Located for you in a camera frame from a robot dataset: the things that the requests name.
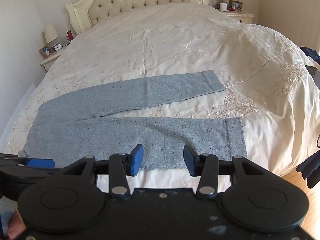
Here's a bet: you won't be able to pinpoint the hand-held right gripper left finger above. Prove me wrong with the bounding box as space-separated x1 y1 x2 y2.
61 144 145 198

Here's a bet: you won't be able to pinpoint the person's left hand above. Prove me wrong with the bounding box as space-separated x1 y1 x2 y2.
7 208 27 240

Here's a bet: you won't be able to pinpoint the wooden photo frame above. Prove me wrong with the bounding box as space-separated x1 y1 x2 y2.
39 45 55 58
229 0 243 11

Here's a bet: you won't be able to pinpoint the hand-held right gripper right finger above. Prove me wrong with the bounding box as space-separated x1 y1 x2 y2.
183 145 270 198

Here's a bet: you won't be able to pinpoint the cream embroidered bedspread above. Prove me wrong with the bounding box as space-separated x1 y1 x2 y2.
0 4 320 193

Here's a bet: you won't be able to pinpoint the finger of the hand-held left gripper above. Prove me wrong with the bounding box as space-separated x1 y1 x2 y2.
0 153 56 172

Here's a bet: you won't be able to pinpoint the dark hanging garment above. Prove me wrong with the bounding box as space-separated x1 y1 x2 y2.
296 150 320 189

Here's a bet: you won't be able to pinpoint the cream nightstand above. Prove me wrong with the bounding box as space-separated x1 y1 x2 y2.
226 6 255 25
41 44 69 72

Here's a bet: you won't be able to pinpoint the grey speckled pants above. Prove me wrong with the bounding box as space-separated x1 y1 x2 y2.
19 70 248 171

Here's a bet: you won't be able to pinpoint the dark blue clothes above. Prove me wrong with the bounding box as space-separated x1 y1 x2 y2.
300 46 320 65

